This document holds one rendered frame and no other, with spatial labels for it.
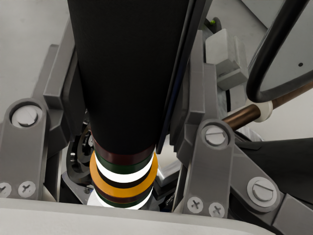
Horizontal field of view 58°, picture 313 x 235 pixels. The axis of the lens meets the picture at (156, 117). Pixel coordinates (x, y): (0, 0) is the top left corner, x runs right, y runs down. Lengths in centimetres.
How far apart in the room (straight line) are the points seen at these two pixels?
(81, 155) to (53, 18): 213
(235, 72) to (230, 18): 208
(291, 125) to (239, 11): 229
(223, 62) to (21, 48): 187
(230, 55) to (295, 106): 15
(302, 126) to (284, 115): 4
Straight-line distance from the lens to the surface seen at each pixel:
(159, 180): 22
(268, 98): 25
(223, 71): 60
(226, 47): 60
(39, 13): 254
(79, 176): 36
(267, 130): 55
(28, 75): 210
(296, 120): 54
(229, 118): 25
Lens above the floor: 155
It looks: 58 degrees down
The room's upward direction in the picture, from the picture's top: 12 degrees clockwise
